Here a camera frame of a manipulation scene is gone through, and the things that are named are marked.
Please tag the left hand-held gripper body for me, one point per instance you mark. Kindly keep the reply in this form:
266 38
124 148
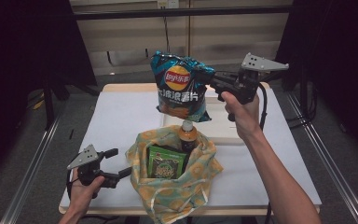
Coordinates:
87 169

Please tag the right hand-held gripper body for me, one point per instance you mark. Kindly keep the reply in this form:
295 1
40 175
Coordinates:
248 82

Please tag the white plastic tray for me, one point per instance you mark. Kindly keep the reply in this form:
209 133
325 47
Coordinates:
223 126

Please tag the green snack packet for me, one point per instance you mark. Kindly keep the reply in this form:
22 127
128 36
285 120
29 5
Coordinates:
164 163

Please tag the blue potato chip bag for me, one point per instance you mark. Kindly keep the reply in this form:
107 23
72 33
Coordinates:
180 93

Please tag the orange slice print cloth bag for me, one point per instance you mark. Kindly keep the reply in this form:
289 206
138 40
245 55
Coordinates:
174 196

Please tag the person's left hand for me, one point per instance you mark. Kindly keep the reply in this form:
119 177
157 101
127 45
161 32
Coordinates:
82 196

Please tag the person's right hand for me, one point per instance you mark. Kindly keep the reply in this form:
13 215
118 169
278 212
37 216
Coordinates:
245 119

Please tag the white table sheet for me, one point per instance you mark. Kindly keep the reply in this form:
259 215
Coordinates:
121 118

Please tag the orange drink bottle white cap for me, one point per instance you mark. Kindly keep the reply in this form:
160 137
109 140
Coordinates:
187 137

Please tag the black metal stand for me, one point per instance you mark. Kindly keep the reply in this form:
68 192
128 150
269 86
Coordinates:
49 105

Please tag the black curtain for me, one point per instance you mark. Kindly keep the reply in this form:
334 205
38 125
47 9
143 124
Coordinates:
28 62
338 62

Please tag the long desk with black edge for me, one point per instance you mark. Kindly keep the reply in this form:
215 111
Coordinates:
136 14

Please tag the metal floor rail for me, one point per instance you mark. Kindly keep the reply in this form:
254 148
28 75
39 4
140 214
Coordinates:
28 174
332 168

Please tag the white wall socket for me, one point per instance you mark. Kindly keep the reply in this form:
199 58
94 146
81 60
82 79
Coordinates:
167 3

